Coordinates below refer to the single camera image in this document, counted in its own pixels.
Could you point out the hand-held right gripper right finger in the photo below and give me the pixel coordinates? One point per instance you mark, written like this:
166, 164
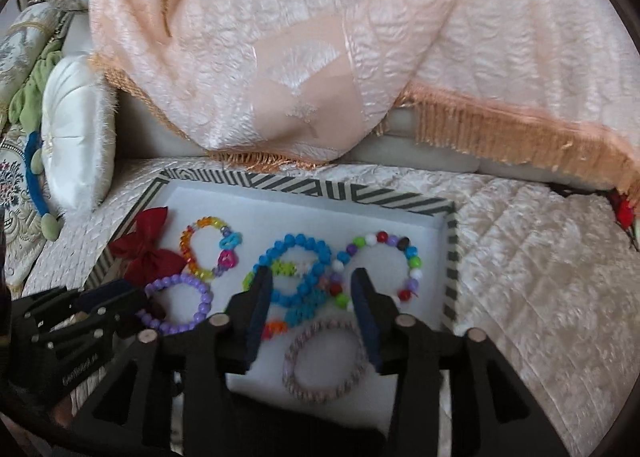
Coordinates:
367, 322

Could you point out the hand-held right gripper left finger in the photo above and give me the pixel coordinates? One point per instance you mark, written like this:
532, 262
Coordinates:
257, 317

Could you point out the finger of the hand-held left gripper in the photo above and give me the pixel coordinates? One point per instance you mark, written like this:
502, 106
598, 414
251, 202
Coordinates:
115, 323
112, 294

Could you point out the red fabric bow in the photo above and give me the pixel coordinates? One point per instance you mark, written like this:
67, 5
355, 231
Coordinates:
145, 247

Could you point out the striped chevron cardboard box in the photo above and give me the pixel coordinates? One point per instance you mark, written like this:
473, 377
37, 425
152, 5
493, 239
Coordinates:
300, 217

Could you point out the green blue plush toy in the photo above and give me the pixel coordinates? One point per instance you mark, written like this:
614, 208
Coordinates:
31, 177

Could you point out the floral tapestry cushion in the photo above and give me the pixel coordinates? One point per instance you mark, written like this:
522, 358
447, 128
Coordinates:
15, 172

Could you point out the cream quilted bedspread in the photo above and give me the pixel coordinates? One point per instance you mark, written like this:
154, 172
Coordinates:
525, 287

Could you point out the white round satin pillow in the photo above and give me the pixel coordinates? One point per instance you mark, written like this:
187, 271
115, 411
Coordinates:
75, 137

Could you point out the beige upholstered backrest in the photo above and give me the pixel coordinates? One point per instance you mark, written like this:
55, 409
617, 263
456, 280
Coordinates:
142, 132

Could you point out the cream gold embroidered cushion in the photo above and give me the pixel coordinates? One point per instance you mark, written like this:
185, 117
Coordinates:
20, 47

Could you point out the small red object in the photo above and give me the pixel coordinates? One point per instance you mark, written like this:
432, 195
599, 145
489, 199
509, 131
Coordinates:
625, 212

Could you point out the peach fringed blanket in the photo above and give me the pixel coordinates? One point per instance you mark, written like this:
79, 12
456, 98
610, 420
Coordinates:
300, 37

